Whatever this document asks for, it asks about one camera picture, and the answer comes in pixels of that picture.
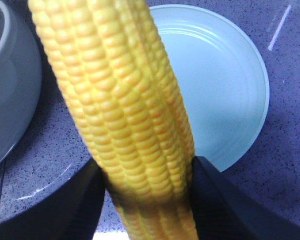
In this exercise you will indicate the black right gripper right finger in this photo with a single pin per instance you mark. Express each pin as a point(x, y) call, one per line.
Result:
point(223, 212)

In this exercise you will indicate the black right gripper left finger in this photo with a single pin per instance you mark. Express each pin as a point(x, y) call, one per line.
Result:
point(72, 212)

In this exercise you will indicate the bright yellow corn cob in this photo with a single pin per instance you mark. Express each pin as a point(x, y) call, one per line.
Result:
point(117, 82)

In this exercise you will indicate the mint green plate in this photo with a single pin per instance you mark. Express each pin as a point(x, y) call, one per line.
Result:
point(222, 78)

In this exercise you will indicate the pale green electric cooking pot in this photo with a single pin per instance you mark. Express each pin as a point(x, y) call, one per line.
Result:
point(20, 78)

